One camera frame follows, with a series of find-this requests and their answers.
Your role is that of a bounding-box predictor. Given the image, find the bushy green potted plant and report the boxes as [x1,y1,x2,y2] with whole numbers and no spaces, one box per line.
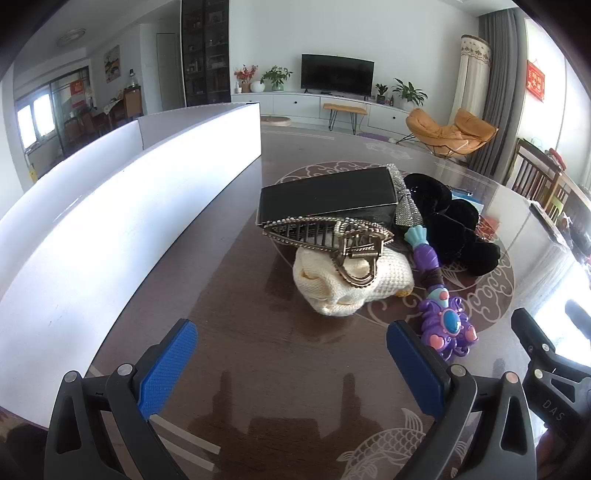
[261,66,293,91]

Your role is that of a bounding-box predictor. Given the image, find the brown patterned glass desktop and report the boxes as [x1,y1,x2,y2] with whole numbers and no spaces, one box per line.
[0,124,591,480]

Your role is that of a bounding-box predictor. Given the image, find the black rectangular box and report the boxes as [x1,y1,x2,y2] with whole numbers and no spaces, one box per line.
[256,167,400,232]

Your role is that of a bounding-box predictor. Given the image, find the framed wall picture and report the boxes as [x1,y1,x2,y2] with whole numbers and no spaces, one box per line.
[104,45,122,83]

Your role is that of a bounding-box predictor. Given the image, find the silver rhinestone bow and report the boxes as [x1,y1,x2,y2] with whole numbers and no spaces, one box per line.
[390,164,422,228]

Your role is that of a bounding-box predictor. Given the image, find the leafy potted plant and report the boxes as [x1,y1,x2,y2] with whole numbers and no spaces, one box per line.
[392,78,428,110]

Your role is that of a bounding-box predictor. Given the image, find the black television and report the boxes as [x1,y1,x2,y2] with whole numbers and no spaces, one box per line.
[301,54,375,96]

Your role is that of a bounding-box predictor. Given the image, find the cream knitted hat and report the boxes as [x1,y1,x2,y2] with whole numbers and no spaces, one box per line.
[292,247,415,318]

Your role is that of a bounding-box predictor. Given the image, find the white television cabinet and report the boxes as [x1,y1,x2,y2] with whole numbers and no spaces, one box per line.
[231,90,416,136]

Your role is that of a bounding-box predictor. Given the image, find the orange lounge chair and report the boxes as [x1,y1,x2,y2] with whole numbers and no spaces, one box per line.
[397,107,499,162]

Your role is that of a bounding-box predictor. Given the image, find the black velvet hair bow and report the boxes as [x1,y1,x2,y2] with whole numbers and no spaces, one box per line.
[429,217,502,276]

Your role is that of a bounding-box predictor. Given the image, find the black fuzzy scrunchies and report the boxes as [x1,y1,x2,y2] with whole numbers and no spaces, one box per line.
[404,173,481,241]

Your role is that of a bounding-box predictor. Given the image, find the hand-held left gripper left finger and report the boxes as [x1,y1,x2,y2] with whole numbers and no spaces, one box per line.
[44,318,199,480]

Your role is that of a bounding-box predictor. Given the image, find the black remote control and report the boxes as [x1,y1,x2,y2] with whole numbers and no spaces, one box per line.
[529,202,566,245]

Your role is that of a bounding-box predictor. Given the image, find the red wall decoration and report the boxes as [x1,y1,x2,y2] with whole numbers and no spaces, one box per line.
[526,60,548,102]

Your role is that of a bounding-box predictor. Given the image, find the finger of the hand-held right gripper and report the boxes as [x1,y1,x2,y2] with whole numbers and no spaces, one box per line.
[564,299,591,343]
[510,307,561,366]

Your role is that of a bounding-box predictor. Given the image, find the grey curtain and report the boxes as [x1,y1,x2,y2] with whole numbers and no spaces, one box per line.
[471,9,527,178]

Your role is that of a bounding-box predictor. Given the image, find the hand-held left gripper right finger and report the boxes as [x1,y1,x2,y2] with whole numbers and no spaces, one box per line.
[385,320,539,480]

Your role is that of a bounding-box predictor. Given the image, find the dark wooden chair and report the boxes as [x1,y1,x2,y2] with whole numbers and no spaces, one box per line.
[505,138,568,208]

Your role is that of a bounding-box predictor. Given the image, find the wooden bench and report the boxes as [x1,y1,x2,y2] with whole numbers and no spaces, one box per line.
[323,103,369,134]

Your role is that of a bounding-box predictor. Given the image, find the metal rhinestone hair claw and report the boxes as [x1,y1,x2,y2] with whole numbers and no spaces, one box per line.
[259,215,395,289]

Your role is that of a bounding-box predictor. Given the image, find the purple toy wand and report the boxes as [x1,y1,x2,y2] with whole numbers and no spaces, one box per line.
[404,225,478,364]

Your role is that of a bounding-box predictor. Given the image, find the red flower arrangement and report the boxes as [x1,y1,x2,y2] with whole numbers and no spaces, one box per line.
[234,65,259,93]

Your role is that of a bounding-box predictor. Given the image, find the dark glass display cabinet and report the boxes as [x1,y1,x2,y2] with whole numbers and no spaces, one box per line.
[180,0,230,108]

